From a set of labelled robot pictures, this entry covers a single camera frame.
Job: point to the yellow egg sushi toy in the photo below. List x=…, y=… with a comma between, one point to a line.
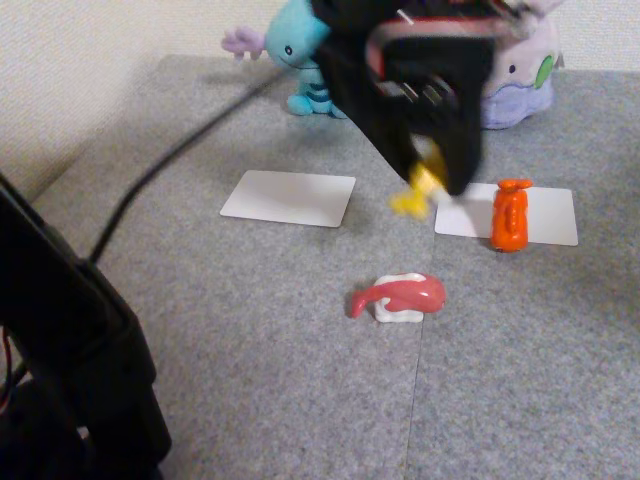
x=417, y=195

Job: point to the orange shrimp sushi toy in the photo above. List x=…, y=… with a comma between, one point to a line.
x=510, y=220

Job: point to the pale purple Goomy plush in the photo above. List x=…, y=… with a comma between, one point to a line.
x=530, y=75

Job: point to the blue Wooper plush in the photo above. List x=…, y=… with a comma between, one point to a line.
x=295, y=45

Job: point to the pink tuna sushi toy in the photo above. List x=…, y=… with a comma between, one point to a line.
x=415, y=295

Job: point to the white rectangular card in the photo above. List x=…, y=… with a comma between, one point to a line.
x=290, y=197
x=550, y=215

